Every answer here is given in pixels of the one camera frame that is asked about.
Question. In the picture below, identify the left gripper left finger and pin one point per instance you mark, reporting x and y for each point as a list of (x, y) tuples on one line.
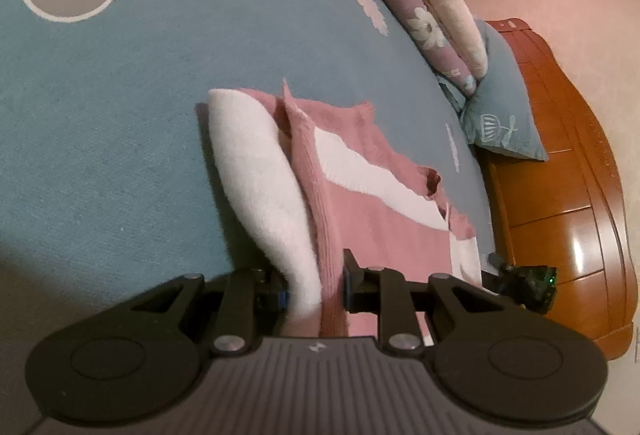
[(143, 355)]

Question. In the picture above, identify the wooden headboard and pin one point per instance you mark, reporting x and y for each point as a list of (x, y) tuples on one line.
[(567, 212)]

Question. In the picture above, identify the teal pillow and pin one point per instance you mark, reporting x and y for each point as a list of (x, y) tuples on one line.
[(498, 116)]

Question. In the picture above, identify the pink and white knit sweater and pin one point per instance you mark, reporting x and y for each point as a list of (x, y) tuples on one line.
[(311, 182)]

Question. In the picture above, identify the teal floral bed sheet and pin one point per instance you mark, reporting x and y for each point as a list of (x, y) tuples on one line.
[(108, 182)]

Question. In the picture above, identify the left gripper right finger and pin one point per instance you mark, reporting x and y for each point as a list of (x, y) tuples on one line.
[(489, 355)]

